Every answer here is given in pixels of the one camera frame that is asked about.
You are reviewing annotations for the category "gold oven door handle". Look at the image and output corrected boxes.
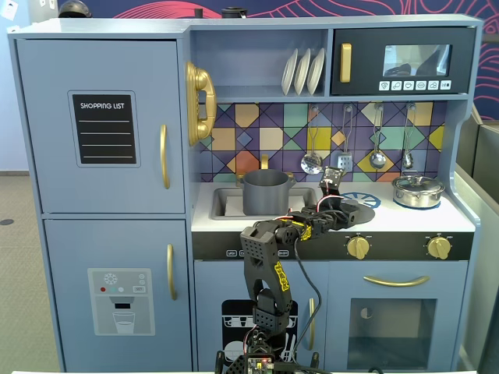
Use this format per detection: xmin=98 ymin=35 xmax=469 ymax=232
xmin=363 ymin=274 xmax=431 ymax=288

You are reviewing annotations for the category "white toy plate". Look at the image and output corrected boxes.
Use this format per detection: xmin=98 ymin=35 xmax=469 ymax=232
xmin=292 ymin=48 xmax=313 ymax=96
xmin=281 ymin=48 xmax=300 ymax=96
xmin=306 ymin=47 xmax=327 ymax=96

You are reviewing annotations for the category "gold toy faucet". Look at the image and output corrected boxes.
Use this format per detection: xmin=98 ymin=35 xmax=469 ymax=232
xmin=235 ymin=153 xmax=296 ymax=189

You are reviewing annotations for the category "gray pot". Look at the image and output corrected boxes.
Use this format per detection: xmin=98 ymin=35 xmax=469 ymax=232
xmin=240 ymin=169 xmax=297 ymax=217

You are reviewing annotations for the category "gold dishwasher door handle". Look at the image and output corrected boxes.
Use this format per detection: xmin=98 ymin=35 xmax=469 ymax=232
xmin=307 ymin=298 xmax=317 ymax=351

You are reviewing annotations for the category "gold fridge door handle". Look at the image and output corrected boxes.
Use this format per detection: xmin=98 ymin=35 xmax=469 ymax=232
xmin=158 ymin=124 xmax=172 ymax=191

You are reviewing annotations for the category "steel slotted spatula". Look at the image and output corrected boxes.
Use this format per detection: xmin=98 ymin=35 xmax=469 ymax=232
xmin=336 ymin=103 xmax=356 ymax=171

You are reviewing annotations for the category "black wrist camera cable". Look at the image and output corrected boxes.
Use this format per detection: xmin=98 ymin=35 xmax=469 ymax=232
xmin=292 ymin=233 xmax=324 ymax=365

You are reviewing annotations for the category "steel skimmer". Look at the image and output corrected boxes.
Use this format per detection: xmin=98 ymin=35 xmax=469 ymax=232
xmin=299 ymin=104 xmax=324 ymax=175

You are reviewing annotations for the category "blue dishwasher door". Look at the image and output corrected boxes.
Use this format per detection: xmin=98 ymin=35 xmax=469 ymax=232
xmin=193 ymin=259 xmax=330 ymax=373

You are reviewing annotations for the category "black toy microwave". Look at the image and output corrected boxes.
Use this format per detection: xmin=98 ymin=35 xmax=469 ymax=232
xmin=329 ymin=26 xmax=478 ymax=97

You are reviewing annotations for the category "steel spoon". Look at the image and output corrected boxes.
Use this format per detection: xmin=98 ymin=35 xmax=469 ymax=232
xmin=401 ymin=103 xmax=416 ymax=171

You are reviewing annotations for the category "steel pot with lid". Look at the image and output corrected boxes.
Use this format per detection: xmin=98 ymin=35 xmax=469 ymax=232
xmin=391 ymin=174 xmax=447 ymax=209

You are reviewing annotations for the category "blue freezer door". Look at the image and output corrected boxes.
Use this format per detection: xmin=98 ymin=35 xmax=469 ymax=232
xmin=42 ymin=218 xmax=193 ymax=372

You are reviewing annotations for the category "blue oven door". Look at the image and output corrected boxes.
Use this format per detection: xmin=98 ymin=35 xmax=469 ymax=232
xmin=327 ymin=259 xmax=469 ymax=372

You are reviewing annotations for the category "gold freezer door handle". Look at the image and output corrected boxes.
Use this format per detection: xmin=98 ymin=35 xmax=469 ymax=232
xmin=166 ymin=244 xmax=179 ymax=302

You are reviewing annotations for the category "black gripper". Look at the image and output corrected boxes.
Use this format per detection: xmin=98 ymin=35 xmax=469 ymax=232
xmin=310 ymin=199 xmax=358 ymax=235

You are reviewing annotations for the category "black helmet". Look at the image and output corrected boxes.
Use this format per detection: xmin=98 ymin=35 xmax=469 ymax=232
xmin=58 ymin=0 xmax=94 ymax=19

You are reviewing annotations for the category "gold stove knob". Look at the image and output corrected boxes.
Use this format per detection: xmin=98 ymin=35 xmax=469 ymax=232
xmin=425 ymin=236 xmax=454 ymax=261
xmin=345 ymin=236 xmax=372 ymax=260

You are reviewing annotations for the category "small black wrist camera module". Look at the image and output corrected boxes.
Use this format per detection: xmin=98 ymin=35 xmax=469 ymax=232
xmin=319 ymin=166 xmax=346 ymax=194

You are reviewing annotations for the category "black shopping list board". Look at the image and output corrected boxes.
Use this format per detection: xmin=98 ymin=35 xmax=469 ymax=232
xmin=66 ymin=90 xmax=142 ymax=169

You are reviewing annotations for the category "gold microwave handle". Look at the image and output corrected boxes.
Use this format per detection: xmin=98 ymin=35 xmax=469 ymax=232
xmin=339 ymin=43 xmax=353 ymax=84

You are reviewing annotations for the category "gray sink basin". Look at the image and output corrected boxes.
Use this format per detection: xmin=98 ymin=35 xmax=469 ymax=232
xmin=210 ymin=186 xmax=319 ymax=222

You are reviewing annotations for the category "gold toy telephone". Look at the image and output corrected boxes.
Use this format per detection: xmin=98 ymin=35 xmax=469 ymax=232
xmin=185 ymin=61 xmax=218 ymax=147

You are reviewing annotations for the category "steel ladle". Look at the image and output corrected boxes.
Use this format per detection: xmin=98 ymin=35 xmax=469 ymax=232
xmin=367 ymin=103 xmax=388 ymax=171

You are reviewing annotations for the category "blue fridge door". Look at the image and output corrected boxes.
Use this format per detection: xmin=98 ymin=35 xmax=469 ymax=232
xmin=15 ymin=38 xmax=186 ymax=215

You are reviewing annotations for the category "blue toy kitchen unit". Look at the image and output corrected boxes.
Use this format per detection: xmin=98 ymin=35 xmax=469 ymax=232
xmin=6 ymin=14 xmax=485 ymax=373

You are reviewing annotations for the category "black cylindrical object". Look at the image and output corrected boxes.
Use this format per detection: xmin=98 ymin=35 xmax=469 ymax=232
xmin=221 ymin=6 xmax=248 ymax=20

